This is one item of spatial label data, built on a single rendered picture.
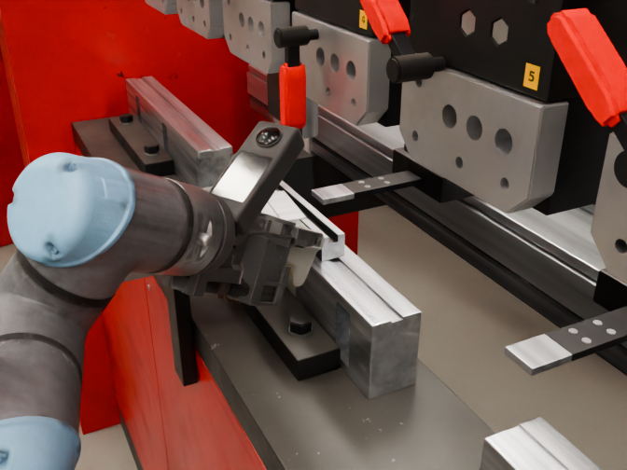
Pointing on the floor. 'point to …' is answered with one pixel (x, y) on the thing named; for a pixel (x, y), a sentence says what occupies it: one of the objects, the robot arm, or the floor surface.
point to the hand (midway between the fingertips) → (313, 235)
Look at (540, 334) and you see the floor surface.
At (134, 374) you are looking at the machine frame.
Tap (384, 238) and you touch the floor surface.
